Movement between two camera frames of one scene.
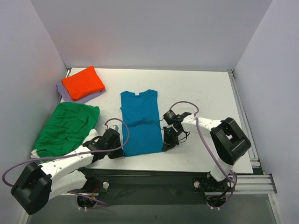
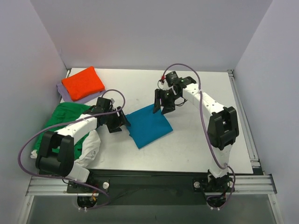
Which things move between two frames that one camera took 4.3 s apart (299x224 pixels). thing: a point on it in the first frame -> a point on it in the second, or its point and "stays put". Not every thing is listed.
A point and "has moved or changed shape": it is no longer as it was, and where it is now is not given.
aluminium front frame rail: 254,184 stays put
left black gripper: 116,149 -> 116,121
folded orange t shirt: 83,83 stays put
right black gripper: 169,136 -> 165,99
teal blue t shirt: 140,111 has moved or changed shape
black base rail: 144,187 stays put
